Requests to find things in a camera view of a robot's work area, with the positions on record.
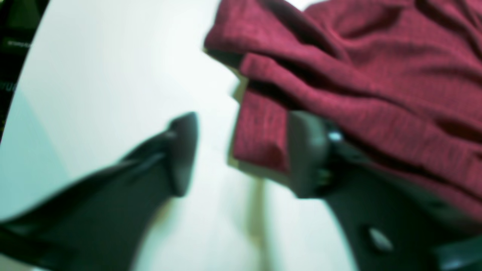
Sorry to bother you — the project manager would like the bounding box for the dark red t-shirt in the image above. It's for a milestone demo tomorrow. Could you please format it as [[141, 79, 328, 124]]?
[[204, 0, 482, 221]]

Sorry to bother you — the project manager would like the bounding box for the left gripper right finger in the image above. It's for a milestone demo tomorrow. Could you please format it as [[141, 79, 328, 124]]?
[[288, 111, 482, 271]]

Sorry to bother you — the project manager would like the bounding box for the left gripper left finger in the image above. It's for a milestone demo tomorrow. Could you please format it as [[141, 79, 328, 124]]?
[[0, 113, 199, 271]]

